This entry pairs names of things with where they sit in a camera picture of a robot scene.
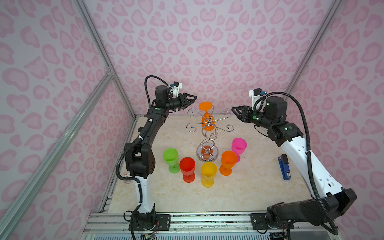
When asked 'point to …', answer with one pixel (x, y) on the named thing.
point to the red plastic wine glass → (187, 165)
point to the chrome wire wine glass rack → (207, 151)
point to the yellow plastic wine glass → (208, 172)
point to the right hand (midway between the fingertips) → (234, 108)
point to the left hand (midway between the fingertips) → (197, 96)
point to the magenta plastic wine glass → (239, 145)
